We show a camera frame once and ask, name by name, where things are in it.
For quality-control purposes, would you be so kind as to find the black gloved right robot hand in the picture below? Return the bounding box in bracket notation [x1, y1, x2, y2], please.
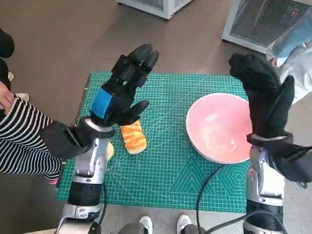
[228, 53, 295, 139]

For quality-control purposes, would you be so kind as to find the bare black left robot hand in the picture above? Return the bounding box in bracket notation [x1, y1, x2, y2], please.
[90, 43, 160, 128]

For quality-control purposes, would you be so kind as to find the long orange striped toy bread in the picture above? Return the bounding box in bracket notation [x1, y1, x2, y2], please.
[120, 119, 148, 155]

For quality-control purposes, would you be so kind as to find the round pale toy bread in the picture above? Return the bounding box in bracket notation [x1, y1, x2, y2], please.
[106, 141, 115, 161]

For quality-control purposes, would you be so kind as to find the pink bowl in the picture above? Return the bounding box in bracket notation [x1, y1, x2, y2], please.
[186, 93, 254, 164]

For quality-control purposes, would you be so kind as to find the person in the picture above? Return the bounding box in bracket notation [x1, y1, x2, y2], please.
[270, 41, 312, 105]
[0, 81, 65, 186]
[0, 28, 15, 82]

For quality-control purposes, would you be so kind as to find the green cutting mat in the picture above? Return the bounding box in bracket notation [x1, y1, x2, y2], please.
[56, 70, 252, 214]

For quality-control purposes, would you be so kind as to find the white cabinet with mesh panel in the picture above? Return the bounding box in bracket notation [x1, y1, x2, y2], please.
[221, 0, 312, 55]

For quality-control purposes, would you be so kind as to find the white sneaker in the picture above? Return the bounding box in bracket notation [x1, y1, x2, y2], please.
[176, 214, 192, 234]
[138, 215, 153, 234]

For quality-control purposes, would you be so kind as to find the dark grey leg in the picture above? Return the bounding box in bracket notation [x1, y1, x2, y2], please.
[182, 224, 205, 234]
[119, 223, 147, 234]

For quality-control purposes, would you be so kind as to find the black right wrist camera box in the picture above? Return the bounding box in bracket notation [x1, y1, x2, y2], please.
[268, 138, 312, 183]

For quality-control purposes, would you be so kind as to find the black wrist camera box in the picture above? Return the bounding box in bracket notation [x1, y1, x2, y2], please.
[268, 138, 312, 183]
[40, 121, 95, 159]

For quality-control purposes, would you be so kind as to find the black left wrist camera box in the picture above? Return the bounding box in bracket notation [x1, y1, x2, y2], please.
[40, 121, 95, 159]

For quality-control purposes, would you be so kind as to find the black cable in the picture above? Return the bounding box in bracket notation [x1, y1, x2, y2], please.
[96, 181, 108, 234]
[196, 162, 226, 231]
[202, 211, 287, 234]

